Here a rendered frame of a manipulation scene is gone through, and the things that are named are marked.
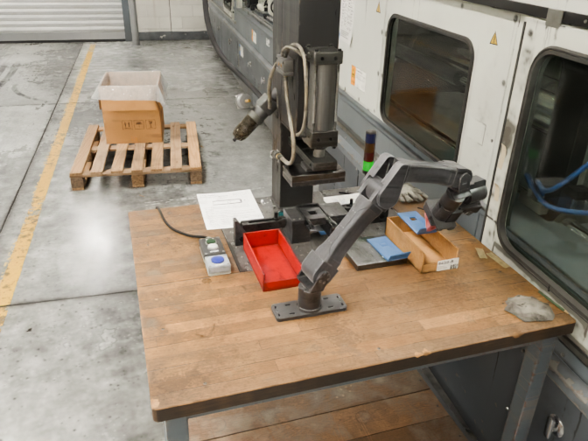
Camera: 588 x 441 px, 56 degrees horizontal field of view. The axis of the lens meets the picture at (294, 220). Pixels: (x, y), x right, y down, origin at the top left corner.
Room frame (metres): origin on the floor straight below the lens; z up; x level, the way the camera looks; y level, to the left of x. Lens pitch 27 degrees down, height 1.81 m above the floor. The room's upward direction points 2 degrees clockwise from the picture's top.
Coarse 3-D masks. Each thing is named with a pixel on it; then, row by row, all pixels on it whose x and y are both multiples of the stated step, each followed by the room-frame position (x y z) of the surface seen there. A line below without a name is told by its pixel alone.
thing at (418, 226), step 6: (402, 216) 1.64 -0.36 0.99; (408, 216) 1.64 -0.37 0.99; (414, 216) 1.64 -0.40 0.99; (420, 216) 1.64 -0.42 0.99; (408, 222) 1.60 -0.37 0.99; (414, 222) 1.60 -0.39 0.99; (420, 222) 1.60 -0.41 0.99; (414, 228) 1.56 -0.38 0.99; (420, 228) 1.51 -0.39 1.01; (426, 228) 1.52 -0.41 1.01
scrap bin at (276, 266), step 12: (276, 228) 1.59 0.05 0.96; (252, 240) 1.56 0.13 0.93; (264, 240) 1.57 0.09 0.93; (276, 240) 1.58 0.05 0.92; (252, 252) 1.43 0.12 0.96; (264, 252) 1.53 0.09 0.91; (276, 252) 1.53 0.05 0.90; (288, 252) 1.48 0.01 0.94; (252, 264) 1.43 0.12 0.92; (264, 264) 1.45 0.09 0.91; (276, 264) 1.46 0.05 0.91; (288, 264) 1.46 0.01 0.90; (300, 264) 1.37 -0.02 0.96; (264, 276) 1.32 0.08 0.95; (276, 276) 1.39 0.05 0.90; (288, 276) 1.39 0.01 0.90; (264, 288) 1.32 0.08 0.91; (276, 288) 1.33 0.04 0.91
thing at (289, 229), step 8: (288, 224) 1.63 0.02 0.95; (296, 224) 1.60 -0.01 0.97; (320, 224) 1.62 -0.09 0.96; (328, 224) 1.65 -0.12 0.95; (288, 232) 1.63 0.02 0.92; (296, 232) 1.60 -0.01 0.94; (304, 232) 1.61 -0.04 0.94; (328, 232) 1.65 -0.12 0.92; (296, 240) 1.60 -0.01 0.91; (304, 240) 1.61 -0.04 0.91
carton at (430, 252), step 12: (396, 216) 1.68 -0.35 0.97; (396, 228) 1.60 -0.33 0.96; (408, 228) 1.69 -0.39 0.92; (396, 240) 1.59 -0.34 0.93; (408, 240) 1.53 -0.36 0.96; (420, 240) 1.63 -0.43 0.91; (432, 240) 1.60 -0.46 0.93; (444, 240) 1.54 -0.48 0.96; (420, 252) 1.45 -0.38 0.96; (432, 252) 1.56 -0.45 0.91; (444, 252) 1.53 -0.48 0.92; (456, 252) 1.47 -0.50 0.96; (420, 264) 1.44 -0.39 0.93; (432, 264) 1.45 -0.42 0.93; (444, 264) 1.46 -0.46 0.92; (456, 264) 1.47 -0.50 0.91
